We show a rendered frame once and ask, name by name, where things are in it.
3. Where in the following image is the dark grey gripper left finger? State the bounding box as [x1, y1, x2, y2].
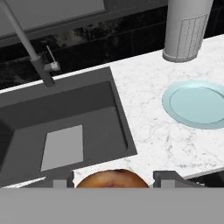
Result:
[25, 171, 75, 189]

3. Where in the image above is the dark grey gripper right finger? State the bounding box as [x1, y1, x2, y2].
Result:
[152, 171, 202, 189]

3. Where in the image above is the light blue plate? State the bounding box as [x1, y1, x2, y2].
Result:
[161, 80, 224, 130]

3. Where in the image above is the dark grey sink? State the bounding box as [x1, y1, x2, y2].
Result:
[0, 66, 138, 188]

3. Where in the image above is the grey tap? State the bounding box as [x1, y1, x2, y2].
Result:
[0, 0, 61, 88]

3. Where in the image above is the grey cylindrical container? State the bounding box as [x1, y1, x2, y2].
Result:
[162, 0, 214, 64]

